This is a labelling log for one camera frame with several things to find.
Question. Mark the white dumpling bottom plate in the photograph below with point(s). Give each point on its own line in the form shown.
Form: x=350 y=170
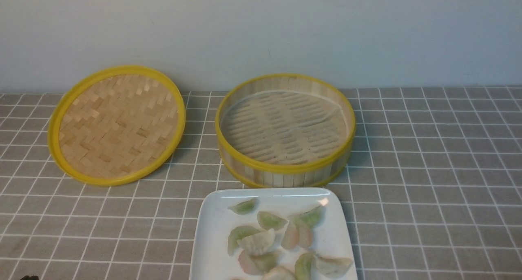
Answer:
x=279 y=273

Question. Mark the green dumpling lower right plate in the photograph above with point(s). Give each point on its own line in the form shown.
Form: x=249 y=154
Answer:
x=303 y=266

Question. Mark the pink dumpling of pair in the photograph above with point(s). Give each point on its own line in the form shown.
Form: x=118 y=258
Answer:
x=290 y=238
x=305 y=234

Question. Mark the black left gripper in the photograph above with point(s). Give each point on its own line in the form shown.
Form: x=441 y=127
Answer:
x=30 y=277

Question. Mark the green dumpling top left plate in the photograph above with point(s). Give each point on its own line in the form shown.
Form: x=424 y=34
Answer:
x=244 y=207

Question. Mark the white square plate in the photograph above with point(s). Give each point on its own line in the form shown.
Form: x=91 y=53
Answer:
x=210 y=259

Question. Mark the bamboo steamer basket yellow rim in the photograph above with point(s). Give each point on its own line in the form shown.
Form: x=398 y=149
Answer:
x=285 y=130

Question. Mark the grey checked tablecloth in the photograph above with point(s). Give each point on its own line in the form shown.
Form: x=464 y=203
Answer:
x=432 y=191

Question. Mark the green dumpling upper middle plate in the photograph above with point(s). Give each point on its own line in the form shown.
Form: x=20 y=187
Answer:
x=269 y=221

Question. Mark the pink dumpling right of pair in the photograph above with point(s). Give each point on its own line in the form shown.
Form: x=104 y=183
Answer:
x=305 y=234

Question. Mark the green dumpling plate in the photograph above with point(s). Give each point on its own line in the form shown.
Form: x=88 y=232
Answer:
x=269 y=221
x=311 y=218
x=266 y=262
x=244 y=207
x=237 y=234
x=303 y=266

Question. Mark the green dumpling lower middle plate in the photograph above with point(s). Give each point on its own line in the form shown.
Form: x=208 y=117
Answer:
x=266 y=262

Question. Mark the pink dumpling lower left plate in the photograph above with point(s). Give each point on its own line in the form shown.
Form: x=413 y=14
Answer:
x=249 y=264

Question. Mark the woven bamboo steamer lid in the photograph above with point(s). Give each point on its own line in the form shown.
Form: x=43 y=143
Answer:
x=117 y=126

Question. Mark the green dumpling upper right plate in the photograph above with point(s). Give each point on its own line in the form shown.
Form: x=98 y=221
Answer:
x=311 y=218

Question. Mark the pink dumpling left of pair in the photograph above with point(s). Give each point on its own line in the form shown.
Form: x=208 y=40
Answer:
x=290 y=238

